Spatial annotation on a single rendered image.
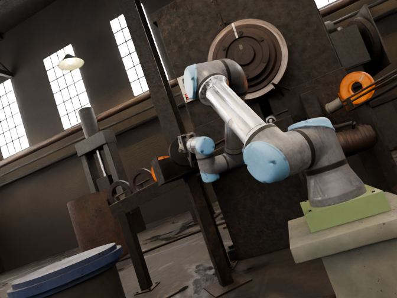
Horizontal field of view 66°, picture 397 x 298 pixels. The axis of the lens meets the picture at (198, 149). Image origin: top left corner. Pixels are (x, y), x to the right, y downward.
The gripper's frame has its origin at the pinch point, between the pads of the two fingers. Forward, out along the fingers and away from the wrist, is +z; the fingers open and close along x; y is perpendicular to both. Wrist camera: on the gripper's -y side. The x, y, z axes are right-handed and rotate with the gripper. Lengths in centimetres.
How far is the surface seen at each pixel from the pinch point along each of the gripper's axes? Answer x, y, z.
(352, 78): -81, 13, -36
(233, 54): -44, 42, 5
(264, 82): -57, 22, 0
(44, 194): 216, -127, 931
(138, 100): -108, 75, 658
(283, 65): -69, 28, -4
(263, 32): -64, 49, 2
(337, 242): -2, -20, -96
